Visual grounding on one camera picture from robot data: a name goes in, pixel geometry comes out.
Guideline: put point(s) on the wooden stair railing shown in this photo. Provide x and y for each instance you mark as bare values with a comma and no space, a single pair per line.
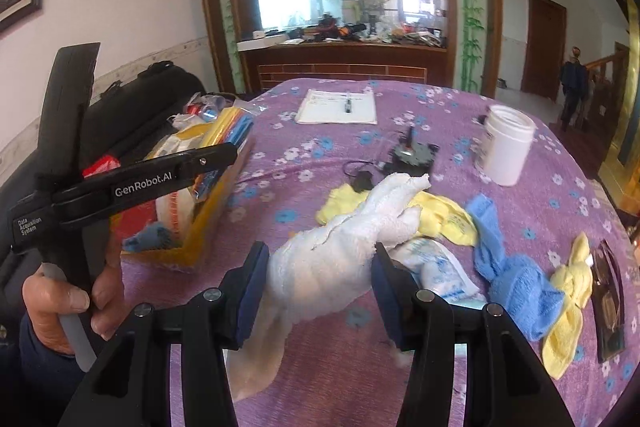
607,77

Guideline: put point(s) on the gold pillar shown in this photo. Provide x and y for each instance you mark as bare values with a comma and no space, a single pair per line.
625,107

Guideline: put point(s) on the wooden counter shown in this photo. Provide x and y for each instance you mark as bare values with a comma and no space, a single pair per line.
345,62

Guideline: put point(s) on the red foil bag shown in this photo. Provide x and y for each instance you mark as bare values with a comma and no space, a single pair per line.
100,167

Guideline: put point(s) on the white red-print packet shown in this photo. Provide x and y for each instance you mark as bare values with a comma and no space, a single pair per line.
177,212

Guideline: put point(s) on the white blue-print tissue packet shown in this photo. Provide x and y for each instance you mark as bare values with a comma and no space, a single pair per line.
440,269

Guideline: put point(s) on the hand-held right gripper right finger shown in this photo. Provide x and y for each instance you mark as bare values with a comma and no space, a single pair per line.
387,297

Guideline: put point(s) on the yellow cardboard box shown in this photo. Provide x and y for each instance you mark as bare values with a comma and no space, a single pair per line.
210,207

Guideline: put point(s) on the wooden door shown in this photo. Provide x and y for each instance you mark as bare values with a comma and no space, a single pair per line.
545,47

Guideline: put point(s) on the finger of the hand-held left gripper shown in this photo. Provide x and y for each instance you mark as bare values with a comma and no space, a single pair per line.
67,117
205,162

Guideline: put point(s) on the white notebook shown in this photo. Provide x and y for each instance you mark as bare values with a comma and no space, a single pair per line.
335,107

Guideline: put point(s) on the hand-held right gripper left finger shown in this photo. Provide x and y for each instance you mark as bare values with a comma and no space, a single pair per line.
252,292

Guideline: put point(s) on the white towel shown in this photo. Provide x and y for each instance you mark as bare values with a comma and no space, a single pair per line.
325,257

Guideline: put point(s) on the black bag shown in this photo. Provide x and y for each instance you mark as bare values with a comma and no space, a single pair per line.
140,97

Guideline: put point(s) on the pile of assorted clutter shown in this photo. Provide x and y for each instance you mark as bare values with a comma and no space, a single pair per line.
360,32

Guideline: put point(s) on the clear plastic bag bundle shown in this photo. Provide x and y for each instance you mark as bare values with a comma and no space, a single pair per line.
210,107

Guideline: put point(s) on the blue towel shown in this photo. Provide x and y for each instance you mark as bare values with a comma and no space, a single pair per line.
515,287

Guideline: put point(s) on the white plastic jar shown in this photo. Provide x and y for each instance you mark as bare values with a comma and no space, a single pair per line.
505,147

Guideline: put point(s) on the purple floral tablecloth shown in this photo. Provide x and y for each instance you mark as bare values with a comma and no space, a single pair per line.
310,382

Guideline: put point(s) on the person's left hand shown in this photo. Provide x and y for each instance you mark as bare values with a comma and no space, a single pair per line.
45,307

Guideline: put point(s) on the person in dark clothes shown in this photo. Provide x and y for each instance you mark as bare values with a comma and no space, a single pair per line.
574,82

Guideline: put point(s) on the small blue cloth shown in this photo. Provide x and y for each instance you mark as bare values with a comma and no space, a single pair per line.
147,237

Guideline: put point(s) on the yellow blue striped packet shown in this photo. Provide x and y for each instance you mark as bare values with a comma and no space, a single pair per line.
230,127

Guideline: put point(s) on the black pen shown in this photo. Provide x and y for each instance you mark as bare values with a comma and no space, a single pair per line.
347,103

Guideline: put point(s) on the knotted yellow towel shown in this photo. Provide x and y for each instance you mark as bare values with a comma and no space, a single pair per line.
570,297

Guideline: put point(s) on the black motor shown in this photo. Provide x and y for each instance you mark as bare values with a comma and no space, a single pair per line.
410,154

